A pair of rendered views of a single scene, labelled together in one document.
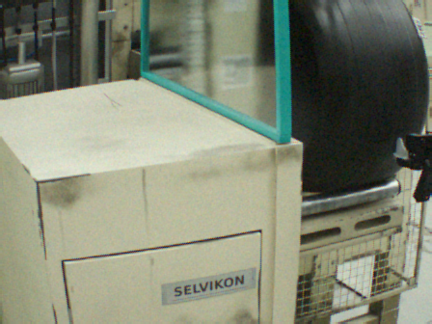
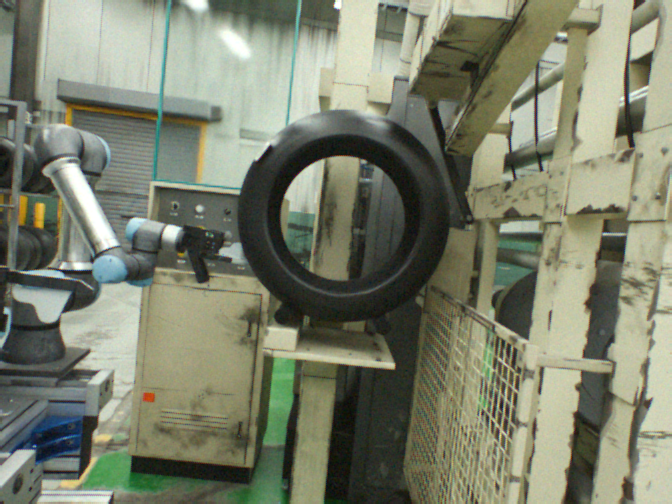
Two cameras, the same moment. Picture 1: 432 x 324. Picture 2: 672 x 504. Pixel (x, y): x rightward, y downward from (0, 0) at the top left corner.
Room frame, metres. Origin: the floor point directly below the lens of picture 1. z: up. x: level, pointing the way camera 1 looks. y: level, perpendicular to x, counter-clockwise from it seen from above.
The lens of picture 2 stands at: (2.84, -1.56, 1.16)
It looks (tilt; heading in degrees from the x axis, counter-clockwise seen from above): 3 degrees down; 115
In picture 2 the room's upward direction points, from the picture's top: 6 degrees clockwise
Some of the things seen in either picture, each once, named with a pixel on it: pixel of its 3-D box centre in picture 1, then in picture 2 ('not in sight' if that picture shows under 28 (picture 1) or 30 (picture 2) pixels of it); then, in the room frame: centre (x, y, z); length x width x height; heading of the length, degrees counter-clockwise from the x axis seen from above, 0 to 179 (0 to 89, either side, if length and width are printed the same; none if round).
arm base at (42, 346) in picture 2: not in sight; (34, 338); (1.59, -0.75, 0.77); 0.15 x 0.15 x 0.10
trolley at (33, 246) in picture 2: not in sight; (9, 212); (-1.88, 1.17, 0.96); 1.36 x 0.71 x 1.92; 124
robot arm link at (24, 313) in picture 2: not in sight; (39, 296); (1.59, -0.74, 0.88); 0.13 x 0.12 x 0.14; 108
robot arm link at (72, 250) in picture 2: not in sight; (76, 221); (1.55, -0.62, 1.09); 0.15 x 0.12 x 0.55; 108
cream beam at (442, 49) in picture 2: not in sight; (470, 42); (2.57, -0.24, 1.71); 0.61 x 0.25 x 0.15; 115
